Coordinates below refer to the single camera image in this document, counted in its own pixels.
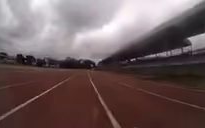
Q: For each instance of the distant row of trees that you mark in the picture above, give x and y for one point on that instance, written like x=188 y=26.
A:
x=56 y=62

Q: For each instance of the red running track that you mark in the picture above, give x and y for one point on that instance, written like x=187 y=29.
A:
x=70 y=106

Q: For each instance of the roofed grandstand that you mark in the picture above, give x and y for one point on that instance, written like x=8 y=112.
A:
x=166 y=43

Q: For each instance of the grass field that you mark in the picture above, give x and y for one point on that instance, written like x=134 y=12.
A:
x=20 y=66

